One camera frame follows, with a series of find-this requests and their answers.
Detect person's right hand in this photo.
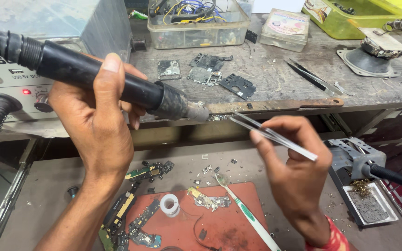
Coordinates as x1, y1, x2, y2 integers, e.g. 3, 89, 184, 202
250, 116, 333, 227

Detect person's left hand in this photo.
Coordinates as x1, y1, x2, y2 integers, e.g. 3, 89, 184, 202
48, 52, 149, 182

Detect black hot air gun handle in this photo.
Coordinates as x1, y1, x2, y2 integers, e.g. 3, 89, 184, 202
0, 22, 210, 122

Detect grey metal soldering iron stand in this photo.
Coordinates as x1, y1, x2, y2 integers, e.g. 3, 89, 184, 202
325, 137, 399, 228

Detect white green toothbrush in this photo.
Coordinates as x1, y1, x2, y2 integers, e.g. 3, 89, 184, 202
215, 174, 282, 251

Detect green black circuit board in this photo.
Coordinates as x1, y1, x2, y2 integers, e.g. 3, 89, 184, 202
125, 161, 175, 183

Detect red patterned sleeve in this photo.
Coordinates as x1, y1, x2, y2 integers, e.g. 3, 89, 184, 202
305, 215, 352, 251

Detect rusty flat metal strip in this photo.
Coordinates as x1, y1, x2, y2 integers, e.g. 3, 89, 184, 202
206, 98, 345, 115

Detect red work mat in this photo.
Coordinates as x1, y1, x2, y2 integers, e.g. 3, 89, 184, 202
125, 182, 272, 251

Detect scattered small electronic parts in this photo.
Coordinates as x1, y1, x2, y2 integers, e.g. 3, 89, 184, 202
192, 153, 238, 186

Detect yellow silver circuit board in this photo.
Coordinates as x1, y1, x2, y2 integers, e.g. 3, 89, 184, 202
187, 187, 231, 212

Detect slim silver tweezers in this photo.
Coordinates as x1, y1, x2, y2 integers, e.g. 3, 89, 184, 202
289, 58, 344, 96

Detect narrow black circuit board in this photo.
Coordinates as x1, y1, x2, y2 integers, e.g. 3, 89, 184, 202
128, 199, 161, 238

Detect black tweezers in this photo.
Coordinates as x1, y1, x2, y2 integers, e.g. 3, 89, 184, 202
285, 60, 335, 97

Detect square grey phone shield plate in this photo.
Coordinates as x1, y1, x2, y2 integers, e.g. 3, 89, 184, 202
158, 60, 182, 81

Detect small black box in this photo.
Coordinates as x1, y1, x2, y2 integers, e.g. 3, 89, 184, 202
131, 35, 148, 52

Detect grey hot air rework station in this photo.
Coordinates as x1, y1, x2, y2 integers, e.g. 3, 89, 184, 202
0, 0, 133, 138

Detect black phone cover plate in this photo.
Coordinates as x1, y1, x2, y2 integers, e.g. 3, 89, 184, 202
219, 73, 257, 101

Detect blue black circuit board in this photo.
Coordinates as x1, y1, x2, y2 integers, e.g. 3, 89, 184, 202
129, 228, 162, 249

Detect grey loudspeaker with metal plate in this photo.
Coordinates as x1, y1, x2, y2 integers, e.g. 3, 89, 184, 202
337, 28, 402, 78

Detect long dark phone shield plate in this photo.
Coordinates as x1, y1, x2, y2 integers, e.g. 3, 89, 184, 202
189, 53, 234, 72

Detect small clear labelled plastic box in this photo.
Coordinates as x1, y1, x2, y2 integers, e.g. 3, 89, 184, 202
259, 9, 310, 53

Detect yellow-green plastic tray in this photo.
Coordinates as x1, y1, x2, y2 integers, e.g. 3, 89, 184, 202
301, 0, 402, 40

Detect blue-handled soldering iron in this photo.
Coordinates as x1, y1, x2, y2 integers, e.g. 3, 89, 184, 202
362, 164, 402, 195

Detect white solder wire spool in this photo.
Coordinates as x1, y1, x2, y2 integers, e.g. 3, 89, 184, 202
160, 194, 181, 218

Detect thin black wire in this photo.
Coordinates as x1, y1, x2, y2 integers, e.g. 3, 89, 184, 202
179, 208, 222, 251

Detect silver phone frame plate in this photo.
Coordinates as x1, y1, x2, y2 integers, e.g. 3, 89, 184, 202
187, 67, 223, 87

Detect clear container with wires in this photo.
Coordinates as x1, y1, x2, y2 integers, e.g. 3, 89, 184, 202
147, 0, 251, 50

